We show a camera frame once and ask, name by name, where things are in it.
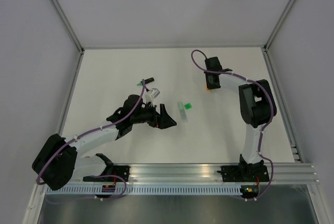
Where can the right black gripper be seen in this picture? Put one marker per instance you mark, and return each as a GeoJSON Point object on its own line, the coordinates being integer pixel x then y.
{"type": "Point", "coordinates": [210, 85]}

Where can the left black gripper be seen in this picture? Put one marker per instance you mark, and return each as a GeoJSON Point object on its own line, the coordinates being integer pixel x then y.
{"type": "Point", "coordinates": [162, 121]}

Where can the pale green marker pen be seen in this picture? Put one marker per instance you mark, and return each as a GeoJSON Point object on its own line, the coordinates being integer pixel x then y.
{"type": "Point", "coordinates": [183, 116]}

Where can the bright green marker cap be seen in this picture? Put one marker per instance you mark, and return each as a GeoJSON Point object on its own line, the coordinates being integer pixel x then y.
{"type": "Point", "coordinates": [188, 106]}

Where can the black green highlighter pen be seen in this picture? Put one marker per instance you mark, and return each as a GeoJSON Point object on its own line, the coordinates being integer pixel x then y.
{"type": "Point", "coordinates": [146, 81]}

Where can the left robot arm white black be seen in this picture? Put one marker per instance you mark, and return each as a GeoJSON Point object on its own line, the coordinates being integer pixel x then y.
{"type": "Point", "coordinates": [62, 159]}

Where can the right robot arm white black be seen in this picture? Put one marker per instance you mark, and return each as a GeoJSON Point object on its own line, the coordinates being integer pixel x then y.
{"type": "Point", "coordinates": [257, 108]}

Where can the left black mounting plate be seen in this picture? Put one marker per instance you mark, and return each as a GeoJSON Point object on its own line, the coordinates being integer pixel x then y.
{"type": "Point", "coordinates": [121, 171]}

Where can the black mounting plate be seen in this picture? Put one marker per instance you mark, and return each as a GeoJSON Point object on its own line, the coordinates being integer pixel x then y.
{"type": "Point", "coordinates": [121, 171]}
{"type": "Point", "coordinates": [237, 174]}

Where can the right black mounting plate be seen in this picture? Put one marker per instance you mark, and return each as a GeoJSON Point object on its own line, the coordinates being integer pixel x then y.
{"type": "Point", "coordinates": [237, 174]}

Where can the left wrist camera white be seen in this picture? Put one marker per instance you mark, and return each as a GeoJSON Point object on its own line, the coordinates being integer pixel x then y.
{"type": "Point", "coordinates": [151, 95]}

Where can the white slotted cable duct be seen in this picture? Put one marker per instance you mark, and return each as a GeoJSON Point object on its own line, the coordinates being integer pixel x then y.
{"type": "Point", "coordinates": [80, 189]}

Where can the right aluminium frame post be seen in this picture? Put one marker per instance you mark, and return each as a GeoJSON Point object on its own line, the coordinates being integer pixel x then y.
{"type": "Point", "coordinates": [288, 7]}

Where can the aluminium frame post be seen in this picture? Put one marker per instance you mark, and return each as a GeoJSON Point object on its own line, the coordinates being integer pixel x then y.
{"type": "Point", "coordinates": [288, 7]}
{"type": "Point", "coordinates": [67, 25]}

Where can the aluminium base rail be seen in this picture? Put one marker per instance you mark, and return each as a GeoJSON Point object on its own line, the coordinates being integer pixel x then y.
{"type": "Point", "coordinates": [197, 173]}

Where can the left aluminium frame post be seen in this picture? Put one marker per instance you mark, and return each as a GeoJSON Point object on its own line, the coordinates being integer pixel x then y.
{"type": "Point", "coordinates": [67, 25]}

